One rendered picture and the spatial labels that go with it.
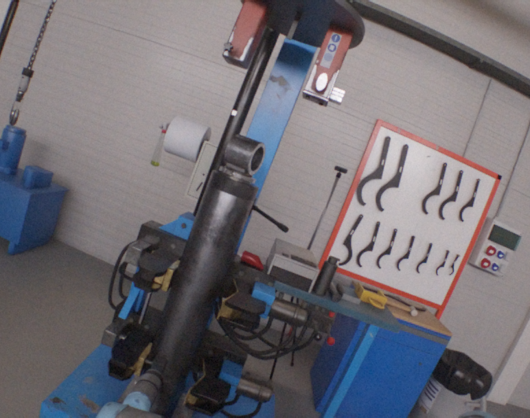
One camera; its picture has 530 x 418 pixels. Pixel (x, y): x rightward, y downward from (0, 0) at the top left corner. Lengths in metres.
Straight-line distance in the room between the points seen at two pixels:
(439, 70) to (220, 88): 2.22
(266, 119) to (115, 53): 2.47
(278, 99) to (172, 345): 1.33
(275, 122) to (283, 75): 0.26
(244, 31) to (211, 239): 0.88
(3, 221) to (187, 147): 2.02
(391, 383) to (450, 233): 1.75
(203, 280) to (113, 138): 2.62
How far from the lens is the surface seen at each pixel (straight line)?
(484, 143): 4.12
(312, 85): 1.51
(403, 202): 3.71
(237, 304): 1.50
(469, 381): 3.21
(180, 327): 1.64
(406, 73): 3.86
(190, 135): 2.39
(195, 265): 1.52
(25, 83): 1.47
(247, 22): 1.63
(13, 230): 3.70
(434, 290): 4.04
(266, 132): 1.92
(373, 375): 2.85
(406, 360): 2.86
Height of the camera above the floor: 1.57
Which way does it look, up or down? 6 degrees down
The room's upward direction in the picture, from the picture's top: 22 degrees clockwise
